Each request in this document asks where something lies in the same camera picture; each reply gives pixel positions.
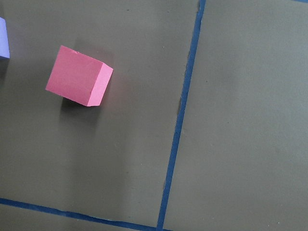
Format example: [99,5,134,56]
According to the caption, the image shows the pink foam block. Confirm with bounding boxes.
[46,45,113,107]

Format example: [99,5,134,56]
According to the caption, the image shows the purple foam block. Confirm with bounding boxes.
[0,18,10,59]

